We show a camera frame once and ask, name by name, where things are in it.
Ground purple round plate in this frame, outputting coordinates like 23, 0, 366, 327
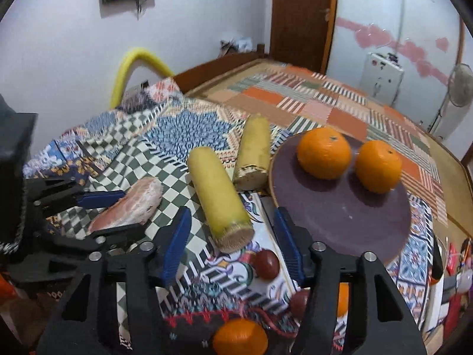
268, 129, 412, 263

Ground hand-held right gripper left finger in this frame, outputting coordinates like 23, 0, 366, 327
37, 207, 193, 355

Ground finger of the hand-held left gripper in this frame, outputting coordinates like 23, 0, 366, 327
7, 225, 148, 285
24, 177, 126, 217

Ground peeled pink pomelo piece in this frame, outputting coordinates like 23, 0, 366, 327
88, 177, 164, 234

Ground white box appliance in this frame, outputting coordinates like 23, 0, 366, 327
360, 52, 404, 106

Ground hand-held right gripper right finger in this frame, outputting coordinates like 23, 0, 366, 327
273, 207, 427, 355

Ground dark red plum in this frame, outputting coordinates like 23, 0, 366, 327
289, 289, 311, 317
255, 249, 280, 280

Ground standing fan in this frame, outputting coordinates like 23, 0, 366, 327
430, 63, 473, 134

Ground patterned tablecloth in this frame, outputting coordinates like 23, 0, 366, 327
22, 78, 444, 355

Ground patchwork blanket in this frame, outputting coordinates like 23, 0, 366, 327
225, 64, 444, 226

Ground yellow foam tube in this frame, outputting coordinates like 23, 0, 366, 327
110, 47, 174, 109

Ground pile of clothes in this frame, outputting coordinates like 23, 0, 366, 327
220, 37, 254, 58

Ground brown wooden door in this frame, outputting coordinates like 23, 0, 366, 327
270, 0, 338, 75

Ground orange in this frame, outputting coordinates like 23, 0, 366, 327
336, 283, 350, 319
212, 319, 268, 355
297, 128, 351, 180
355, 141, 403, 194

